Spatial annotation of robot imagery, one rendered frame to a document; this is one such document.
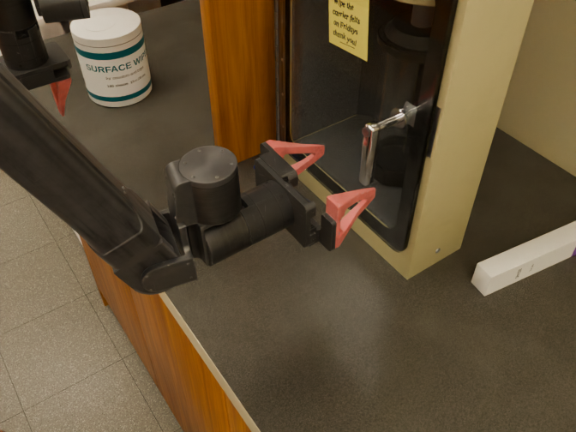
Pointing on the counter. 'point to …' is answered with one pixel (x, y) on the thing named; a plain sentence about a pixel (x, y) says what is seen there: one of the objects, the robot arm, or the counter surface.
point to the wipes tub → (112, 57)
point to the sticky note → (350, 26)
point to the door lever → (371, 134)
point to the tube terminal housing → (456, 132)
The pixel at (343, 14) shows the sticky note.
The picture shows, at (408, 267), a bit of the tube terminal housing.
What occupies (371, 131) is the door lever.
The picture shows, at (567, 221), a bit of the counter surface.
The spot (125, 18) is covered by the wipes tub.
